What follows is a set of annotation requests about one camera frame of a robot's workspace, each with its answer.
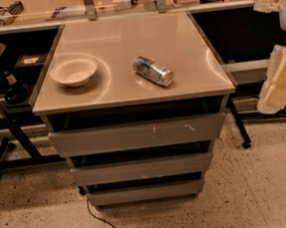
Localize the dark glass bottle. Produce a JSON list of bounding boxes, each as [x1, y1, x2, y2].
[[3, 71, 28, 105]]

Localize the grey drawer cabinet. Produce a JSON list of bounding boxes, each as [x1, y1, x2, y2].
[[33, 12, 235, 194]]

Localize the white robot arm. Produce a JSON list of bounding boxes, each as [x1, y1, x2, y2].
[[253, 0, 286, 114]]

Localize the black table leg with caster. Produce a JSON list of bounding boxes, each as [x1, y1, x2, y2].
[[228, 99, 251, 149]]

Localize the black side desk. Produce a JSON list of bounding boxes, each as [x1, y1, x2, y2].
[[0, 44, 64, 169]]

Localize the grey bottom drawer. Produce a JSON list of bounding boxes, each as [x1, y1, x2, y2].
[[87, 179, 204, 206]]

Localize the grey drawer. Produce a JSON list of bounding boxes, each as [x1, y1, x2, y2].
[[87, 179, 204, 206], [70, 152, 212, 186], [49, 113, 225, 157]]

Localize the white paper bowl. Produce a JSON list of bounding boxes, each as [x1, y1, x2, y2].
[[50, 57, 98, 88]]

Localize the black floor cable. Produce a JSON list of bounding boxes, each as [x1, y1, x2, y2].
[[86, 195, 129, 228]]

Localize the grey top drawer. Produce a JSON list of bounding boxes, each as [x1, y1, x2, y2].
[[49, 113, 225, 157]]

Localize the silver blue soda can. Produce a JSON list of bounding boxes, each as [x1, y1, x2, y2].
[[133, 56, 173, 87]]

